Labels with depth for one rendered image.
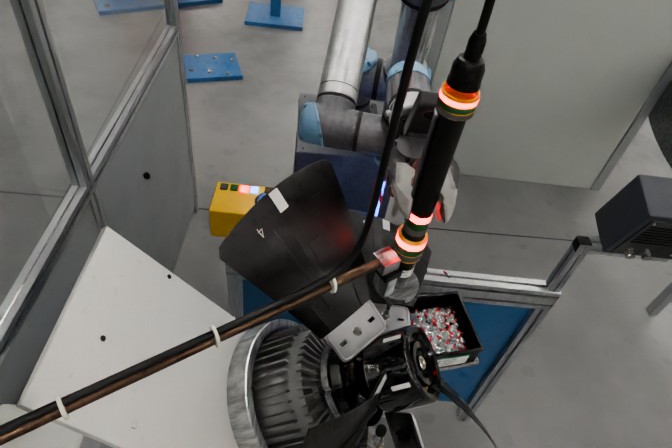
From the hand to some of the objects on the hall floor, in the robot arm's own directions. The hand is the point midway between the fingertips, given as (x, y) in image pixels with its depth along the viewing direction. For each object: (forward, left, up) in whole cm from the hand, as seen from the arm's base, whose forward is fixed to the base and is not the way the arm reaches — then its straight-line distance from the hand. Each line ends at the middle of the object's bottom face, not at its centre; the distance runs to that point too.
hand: (427, 208), depth 66 cm
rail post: (-36, -37, -149) cm, 158 cm away
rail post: (-37, +49, -151) cm, 163 cm away
